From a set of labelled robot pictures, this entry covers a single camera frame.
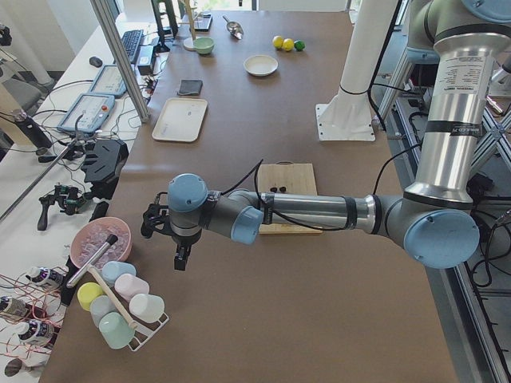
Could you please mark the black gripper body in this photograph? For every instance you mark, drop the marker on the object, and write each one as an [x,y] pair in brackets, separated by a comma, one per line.
[184,242]

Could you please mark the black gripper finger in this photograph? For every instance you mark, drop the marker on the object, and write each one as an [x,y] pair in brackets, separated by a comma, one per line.
[182,254]

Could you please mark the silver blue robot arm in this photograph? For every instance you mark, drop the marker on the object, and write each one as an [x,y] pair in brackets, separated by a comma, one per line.
[431,219]

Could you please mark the cream rabbit tray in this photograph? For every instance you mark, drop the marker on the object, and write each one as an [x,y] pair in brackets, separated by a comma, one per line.
[180,120]

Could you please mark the pink cup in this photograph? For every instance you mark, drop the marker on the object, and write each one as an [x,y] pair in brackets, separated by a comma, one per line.
[128,285]

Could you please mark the white cup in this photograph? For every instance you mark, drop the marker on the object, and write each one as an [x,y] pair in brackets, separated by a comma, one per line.
[147,307]

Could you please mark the white cup rack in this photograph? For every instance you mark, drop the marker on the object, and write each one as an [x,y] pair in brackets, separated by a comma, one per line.
[143,333]

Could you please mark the grey blue cup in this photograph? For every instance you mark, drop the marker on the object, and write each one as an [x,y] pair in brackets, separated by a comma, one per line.
[99,307]

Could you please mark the yellow cup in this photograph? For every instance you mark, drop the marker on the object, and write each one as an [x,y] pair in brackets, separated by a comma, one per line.
[87,293]

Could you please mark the mint green cup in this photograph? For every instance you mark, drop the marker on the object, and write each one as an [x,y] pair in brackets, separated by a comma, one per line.
[115,330]

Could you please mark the teach pendant near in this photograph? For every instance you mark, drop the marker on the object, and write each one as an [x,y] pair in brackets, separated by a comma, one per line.
[87,114]

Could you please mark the teach pendant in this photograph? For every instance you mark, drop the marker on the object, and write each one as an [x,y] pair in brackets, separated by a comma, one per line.
[109,81]
[87,114]

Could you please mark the grey folded cloth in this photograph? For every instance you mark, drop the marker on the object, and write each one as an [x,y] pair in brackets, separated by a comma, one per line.
[190,87]

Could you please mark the wooden cutting board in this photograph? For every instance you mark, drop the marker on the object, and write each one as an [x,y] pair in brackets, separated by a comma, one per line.
[297,179]

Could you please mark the teach pendant far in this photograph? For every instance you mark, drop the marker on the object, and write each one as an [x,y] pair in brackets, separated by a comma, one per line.
[109,81]

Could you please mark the computer mouse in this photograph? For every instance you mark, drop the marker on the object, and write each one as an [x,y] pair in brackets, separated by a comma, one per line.
[96,62]

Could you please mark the light green bowl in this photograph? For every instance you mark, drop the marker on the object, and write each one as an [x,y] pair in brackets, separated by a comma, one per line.
[203,45]

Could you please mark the black keyboard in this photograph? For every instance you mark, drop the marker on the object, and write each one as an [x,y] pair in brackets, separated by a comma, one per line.
[131,41]

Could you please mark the cream round plate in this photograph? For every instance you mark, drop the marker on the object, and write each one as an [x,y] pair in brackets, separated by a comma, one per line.
[260,65]

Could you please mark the metal scoop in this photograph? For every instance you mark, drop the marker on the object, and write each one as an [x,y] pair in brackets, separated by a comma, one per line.
[234,28]

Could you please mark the yellow lemon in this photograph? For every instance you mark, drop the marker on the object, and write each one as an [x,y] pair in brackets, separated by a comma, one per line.
[288,44]
[277,42]

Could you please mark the green lime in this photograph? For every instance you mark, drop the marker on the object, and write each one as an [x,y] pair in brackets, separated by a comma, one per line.
[299,45]

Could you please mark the white pillar mount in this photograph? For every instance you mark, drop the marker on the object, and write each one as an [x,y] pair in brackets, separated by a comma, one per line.
[347,117]

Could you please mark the aluminium frame post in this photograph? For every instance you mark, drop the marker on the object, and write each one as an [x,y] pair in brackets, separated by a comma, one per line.
[109,28]

